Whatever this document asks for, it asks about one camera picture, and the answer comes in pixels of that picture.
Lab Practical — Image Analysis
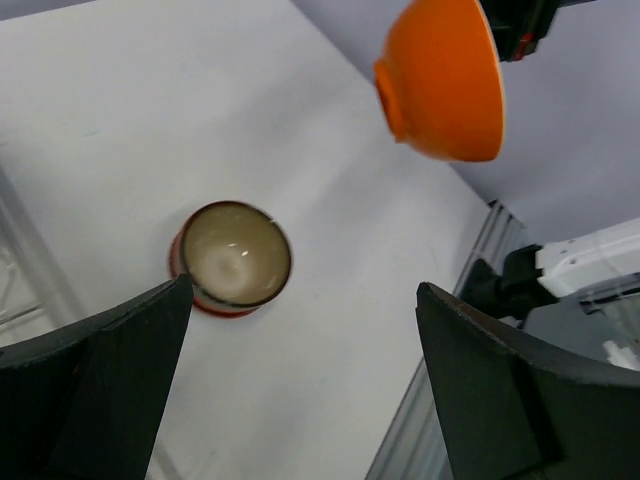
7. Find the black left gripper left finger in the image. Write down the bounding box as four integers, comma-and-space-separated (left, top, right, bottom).
1, 275, 193, 479

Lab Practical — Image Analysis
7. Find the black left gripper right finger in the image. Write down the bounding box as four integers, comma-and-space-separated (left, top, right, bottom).
443, 298, 639, 479

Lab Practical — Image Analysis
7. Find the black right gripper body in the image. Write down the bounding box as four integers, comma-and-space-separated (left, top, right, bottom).
480, 0, 590, 62

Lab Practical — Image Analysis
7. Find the orange white bowl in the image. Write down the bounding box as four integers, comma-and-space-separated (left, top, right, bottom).
374, 0, 505, 163

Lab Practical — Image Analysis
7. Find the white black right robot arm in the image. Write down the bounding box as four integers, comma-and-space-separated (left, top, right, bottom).
462, 1, 639, 370

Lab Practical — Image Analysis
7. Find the red striped beige bowl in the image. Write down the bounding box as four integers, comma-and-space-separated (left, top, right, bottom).
168, 200, 293, 319

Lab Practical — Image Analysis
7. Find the aluminium frame rail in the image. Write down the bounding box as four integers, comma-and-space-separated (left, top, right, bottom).
366, 200, 526, 479

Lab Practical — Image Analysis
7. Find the metal wire dish rack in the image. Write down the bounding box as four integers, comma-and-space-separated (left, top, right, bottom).
1, 173, 69, 346

